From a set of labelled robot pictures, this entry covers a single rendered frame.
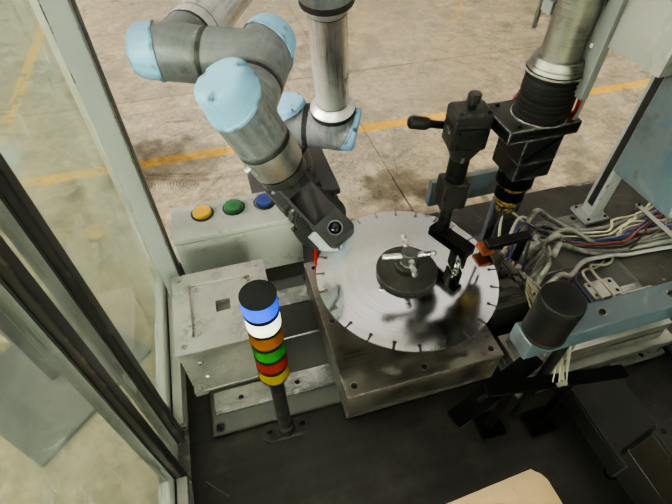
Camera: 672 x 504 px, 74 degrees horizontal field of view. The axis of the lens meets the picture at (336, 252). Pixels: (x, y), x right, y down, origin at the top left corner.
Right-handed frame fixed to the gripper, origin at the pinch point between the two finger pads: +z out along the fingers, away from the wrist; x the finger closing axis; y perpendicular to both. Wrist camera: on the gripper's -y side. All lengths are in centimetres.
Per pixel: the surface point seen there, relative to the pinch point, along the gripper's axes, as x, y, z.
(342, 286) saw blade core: 3.8, -2.8, 5.6
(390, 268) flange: -4.9, -5.0, 8.2
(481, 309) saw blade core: -11.3, -19.9, 13.4
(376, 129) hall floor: -86, 158, 133
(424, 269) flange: -9.4, -8.6, 10.4
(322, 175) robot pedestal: -15, 50, 31
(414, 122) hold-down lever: -19.7, -2.3, -13.6
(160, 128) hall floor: 18, 235, 84
